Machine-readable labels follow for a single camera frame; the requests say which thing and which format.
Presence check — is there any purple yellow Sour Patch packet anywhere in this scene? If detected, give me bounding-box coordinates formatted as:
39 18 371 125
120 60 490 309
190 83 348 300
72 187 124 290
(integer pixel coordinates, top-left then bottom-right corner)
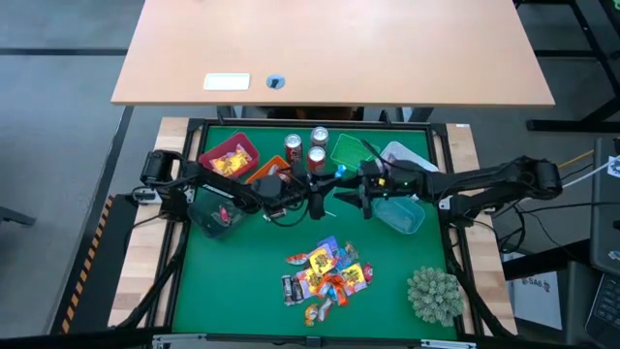
308 245 339 276
295 269 321 300
338 262 368 295

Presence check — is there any black yellow hazard strip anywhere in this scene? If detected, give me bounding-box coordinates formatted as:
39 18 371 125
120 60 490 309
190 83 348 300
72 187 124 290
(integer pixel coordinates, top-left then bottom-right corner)
49 194 115 335

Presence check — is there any light wooden desk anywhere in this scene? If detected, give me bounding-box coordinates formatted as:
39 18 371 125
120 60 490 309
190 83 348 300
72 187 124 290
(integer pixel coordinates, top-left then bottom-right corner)
110 0 556 109

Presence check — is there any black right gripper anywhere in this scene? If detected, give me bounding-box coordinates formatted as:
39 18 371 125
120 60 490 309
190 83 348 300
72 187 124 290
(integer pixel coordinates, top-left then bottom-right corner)
332 159 425 221

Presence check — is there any pale green coral ornament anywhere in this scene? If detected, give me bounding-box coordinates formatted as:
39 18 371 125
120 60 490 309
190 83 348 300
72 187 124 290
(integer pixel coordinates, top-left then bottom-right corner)
406 265 465 328

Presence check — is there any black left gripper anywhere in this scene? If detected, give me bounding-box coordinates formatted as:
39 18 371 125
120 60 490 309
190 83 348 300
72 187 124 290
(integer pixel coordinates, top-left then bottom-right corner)
251 163 344 221

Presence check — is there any teal clear plastic bin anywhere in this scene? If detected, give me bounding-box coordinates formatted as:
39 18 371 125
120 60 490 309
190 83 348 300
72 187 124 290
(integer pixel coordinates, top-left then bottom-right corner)
371 196 426 236

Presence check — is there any dark clear plastic bin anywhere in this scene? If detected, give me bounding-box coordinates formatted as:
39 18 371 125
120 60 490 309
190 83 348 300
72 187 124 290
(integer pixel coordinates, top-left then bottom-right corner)
187 188 249 241

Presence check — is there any green plastic basket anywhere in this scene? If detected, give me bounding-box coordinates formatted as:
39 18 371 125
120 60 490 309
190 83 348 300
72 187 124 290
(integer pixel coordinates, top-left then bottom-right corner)
330 133 383 176

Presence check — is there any blue candy packet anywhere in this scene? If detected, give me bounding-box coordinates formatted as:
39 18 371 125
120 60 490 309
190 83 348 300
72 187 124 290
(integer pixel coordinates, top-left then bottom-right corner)
337 240 360 270

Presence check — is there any black camera cable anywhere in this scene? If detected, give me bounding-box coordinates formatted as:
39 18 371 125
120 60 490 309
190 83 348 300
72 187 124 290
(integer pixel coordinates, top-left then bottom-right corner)
261 206 312 229
360 139 393 169

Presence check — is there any silver metal bracket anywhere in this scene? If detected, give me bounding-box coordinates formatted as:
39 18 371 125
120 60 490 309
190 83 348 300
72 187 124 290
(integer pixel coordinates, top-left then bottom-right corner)
152 333 208 349
419 338 479 349

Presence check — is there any white labelled box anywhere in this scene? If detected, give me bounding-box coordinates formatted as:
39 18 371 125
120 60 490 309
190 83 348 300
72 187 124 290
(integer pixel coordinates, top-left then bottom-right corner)
511 270 564 332

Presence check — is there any black desk leg frame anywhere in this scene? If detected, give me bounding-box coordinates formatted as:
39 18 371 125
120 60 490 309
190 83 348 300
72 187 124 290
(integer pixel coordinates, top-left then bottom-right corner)
513 0 620 133

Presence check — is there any grey equipment case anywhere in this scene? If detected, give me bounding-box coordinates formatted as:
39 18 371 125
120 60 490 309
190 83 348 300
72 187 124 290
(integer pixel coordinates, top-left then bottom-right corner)
589 137 620 277

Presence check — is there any orange plastic basket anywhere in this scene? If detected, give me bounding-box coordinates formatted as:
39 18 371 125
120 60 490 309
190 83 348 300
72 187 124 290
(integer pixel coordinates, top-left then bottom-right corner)
245 154 297 188

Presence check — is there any orange white candy packet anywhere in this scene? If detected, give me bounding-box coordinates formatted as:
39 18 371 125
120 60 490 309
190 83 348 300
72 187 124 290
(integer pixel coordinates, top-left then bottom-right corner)
317 298 335 324

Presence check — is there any red Coca-Cola can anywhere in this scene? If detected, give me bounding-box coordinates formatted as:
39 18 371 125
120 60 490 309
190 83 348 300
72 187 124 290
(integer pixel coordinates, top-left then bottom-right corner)
284 133 304 167

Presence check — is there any white cable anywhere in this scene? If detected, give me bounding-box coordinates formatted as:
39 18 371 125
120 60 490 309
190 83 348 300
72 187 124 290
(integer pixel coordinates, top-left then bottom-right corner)
561 159 612 190

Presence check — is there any black furniture foot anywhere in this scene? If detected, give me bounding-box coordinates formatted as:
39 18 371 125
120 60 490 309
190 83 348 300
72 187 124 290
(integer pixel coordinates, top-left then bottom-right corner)
0 206 38 227

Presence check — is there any black floor cable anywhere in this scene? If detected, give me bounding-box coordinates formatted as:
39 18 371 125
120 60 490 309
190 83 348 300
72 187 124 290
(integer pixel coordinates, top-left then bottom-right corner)
483 201 595 256

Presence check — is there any yellow power cable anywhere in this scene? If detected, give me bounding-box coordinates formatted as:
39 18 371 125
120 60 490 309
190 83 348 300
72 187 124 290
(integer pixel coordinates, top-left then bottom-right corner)
556 149 595 170

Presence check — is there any red plastic bin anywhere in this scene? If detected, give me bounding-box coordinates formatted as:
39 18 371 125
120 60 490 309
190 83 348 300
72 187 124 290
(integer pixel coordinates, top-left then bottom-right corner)
198 132 262 181

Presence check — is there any white plastic bin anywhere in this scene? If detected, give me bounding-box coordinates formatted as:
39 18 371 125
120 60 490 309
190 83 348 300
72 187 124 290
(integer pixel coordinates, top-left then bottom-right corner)
380 141 441 174

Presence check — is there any orange Reese's nougat packet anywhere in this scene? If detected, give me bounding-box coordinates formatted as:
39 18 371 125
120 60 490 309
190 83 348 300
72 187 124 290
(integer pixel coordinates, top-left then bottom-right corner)
328 274 350 307
317 273 341 292
267 163 293 184

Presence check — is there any orange yellow candy packet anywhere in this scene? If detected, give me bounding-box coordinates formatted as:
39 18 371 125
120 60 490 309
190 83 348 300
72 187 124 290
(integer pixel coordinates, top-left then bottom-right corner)
303 302 321 328

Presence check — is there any white rectangular desk plate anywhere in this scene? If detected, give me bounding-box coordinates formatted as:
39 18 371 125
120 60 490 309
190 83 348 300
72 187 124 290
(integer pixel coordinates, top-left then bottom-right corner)
202 72 252 92

